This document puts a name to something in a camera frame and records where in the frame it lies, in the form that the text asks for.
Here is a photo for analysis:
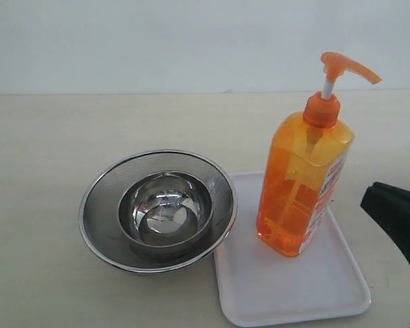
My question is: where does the orange pump soap bottle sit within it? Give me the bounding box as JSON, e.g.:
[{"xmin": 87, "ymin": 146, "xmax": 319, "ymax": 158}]
[{"xmin": 256, "ymin": 52, "xmax": 381, "ymax": 257}]

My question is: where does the white rectangular plastic tray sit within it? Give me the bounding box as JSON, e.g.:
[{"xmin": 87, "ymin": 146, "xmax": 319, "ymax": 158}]
[{"xmin": 214, "ymin": 172, "xmax": 371, "ymax": 327}]

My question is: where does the small stainless steel bowl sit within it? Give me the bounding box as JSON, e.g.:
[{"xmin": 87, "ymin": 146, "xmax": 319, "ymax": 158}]
[{"xmin": 117, "ymin": 171, "xmax": 213, "ymax": 259}]

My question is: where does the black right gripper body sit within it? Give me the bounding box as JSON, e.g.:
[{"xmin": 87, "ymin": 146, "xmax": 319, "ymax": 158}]
[{"xmin": 361, "ymin": 182, "xmax": 410, "ymax": 265}]

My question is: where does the steel mesh strainer basket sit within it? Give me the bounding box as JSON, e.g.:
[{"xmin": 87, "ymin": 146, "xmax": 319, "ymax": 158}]
[{"xmin": 79, "ymin": 149, "xmax": 238, "ymax": 275}]

